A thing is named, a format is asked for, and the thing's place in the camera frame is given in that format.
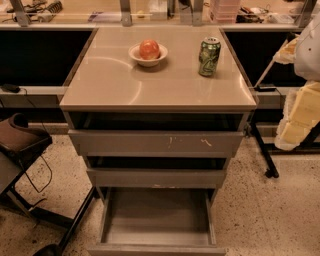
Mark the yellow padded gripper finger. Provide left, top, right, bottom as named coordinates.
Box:
left=273, top=38, right=298, bottom=64
left=274, top=81, right=320, bottom=151

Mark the green soda can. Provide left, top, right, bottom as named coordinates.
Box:
left=198, top=37, right=221, bottom=77

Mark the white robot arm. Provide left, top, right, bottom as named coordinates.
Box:
left=273, top=13, right=320, bottom=151

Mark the grey drawer cabinet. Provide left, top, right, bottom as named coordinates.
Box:
left=59, top=25, right=258, bottom=201

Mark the grey bottom drawer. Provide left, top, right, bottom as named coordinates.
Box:
left=88, top=188, right=226, bottom=256

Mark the grey drawer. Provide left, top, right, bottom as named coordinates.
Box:
left=88, top=188, right=226, bottom=256
left=67, top=113, right=250, bottom=159
left=87, top=157, right=229, bottom=189

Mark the grey middle drawer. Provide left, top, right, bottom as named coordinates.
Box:
left=87, top=157, right=229, bottom=189

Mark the grey top drawer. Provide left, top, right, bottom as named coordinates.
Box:
left=67, top=113, right=250, bottom=159

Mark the pink plastic storage box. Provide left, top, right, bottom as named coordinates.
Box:
left=209, top=0, right=241, bottom=24

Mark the red apple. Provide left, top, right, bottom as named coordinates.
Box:
left=139, top=39, right=160, bottom=60

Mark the white ceramic bowl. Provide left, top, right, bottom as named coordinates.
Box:
left=128, top=43, right=168, bottom=67

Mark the brown padded chair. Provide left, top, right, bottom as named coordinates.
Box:
left=0, top=113, right=52, bottom=193

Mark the black table leg frame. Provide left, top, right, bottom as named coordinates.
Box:
left=249, top=110, right=320, bottom=178

